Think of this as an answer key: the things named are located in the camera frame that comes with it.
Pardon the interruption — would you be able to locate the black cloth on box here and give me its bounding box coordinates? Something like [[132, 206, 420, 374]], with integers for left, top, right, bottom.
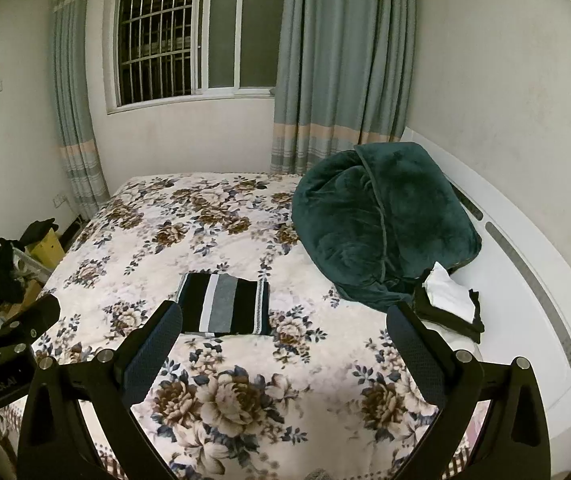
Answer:
[[18, 218, 57, 247]]

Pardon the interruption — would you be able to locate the yellow box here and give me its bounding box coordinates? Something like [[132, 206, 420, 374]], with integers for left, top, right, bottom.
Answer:
[[24, 230, 65, 269]]

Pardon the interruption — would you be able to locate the white cloth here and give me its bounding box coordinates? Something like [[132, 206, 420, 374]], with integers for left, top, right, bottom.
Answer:
[[422, 261, 474, 321]]

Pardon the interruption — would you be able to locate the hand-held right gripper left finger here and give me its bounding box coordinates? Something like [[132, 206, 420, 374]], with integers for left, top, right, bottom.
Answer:
[[17, 300, 184, 480]]

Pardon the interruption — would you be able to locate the black white grey striped garment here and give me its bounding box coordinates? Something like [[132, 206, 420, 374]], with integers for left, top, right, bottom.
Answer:
[[176, 272, 272, 338]]

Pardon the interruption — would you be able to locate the narrow teal striped curtain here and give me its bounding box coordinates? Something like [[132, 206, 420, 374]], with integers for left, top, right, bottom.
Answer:
[[50, 0, 112, 221]]

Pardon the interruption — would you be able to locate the floral printed blanket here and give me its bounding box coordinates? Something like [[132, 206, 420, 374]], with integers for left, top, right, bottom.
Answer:
[[0, 172, 491, 480]]

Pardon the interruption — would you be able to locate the dark green plush blanket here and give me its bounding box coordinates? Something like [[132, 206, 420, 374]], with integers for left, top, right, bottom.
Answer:
[[291, 142, 483, 314]]

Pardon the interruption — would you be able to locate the barred window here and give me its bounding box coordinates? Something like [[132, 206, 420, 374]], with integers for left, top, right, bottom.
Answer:
[[104, 0, 287, 114]]

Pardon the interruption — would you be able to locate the white bed headboard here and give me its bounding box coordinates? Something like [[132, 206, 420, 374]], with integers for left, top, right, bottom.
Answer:
[[399, 127, 571, 386]]

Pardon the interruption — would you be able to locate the black hanging cloth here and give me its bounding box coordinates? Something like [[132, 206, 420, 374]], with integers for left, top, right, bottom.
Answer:
[[0, 237, 30, 312]]

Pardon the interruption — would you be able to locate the black folded cloth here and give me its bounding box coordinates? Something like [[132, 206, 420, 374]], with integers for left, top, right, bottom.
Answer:
[[411, 282, 487, 345]]

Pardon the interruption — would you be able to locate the wide teal striped curtain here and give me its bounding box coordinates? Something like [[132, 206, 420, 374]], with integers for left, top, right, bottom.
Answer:
[[270, 0, 417, 177]]

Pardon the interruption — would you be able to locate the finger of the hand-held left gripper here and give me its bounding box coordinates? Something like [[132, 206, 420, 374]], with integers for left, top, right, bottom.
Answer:
[[0, 293, 62, 357]]

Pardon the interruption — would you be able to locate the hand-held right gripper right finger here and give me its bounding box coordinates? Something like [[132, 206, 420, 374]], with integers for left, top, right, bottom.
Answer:
[[386, 302, 552, 480]]

